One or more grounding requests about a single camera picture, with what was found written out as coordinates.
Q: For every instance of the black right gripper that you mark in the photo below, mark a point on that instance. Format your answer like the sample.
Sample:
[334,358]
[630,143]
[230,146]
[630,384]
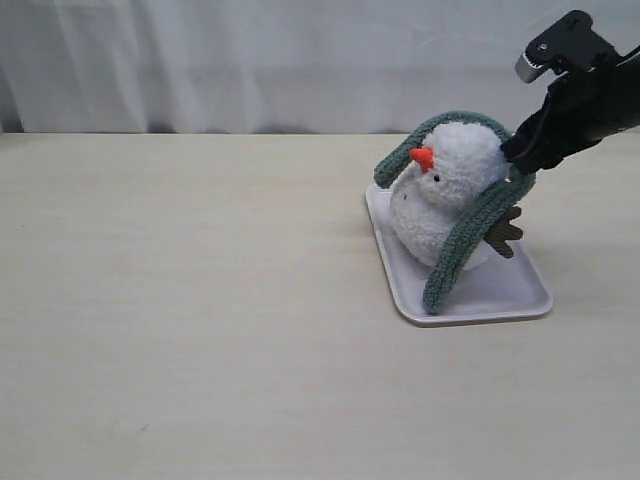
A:
[577,114]

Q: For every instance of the green knitted scarf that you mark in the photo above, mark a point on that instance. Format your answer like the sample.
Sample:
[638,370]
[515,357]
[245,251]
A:
[486,228]

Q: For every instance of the white plush snowman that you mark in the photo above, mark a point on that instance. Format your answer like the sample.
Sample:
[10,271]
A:
[452,166]

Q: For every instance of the white rectangular plastic tray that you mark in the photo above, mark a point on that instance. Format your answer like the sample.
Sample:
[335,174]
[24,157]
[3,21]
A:
[499,290]

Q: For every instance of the white curtain backdrop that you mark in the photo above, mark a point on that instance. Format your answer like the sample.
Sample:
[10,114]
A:
[274,66]

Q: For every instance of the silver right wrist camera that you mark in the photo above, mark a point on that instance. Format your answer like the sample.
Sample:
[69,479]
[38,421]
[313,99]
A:
[568,45]

